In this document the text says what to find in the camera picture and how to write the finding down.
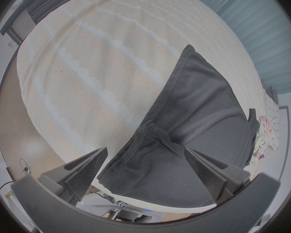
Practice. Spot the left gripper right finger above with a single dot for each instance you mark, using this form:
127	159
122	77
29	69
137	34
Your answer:
208	176

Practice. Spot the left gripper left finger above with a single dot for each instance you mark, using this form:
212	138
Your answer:
84	173

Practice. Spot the black T-shirt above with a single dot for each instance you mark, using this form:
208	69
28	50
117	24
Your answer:
196	93

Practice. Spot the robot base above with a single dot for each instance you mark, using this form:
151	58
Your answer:
99	207

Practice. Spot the bed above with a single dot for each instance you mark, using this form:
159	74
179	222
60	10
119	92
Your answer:
87	69

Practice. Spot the purple garment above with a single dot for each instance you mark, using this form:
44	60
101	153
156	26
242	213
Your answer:
261	156

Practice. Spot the white printed pyjama garment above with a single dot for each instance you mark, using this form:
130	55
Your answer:
259	147

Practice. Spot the pink garment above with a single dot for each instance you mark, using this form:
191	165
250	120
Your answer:
262	120

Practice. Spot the white printed pillow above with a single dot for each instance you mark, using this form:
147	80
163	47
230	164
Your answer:
272	120

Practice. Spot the grey bedside table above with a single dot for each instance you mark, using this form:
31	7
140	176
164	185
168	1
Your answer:
271	95

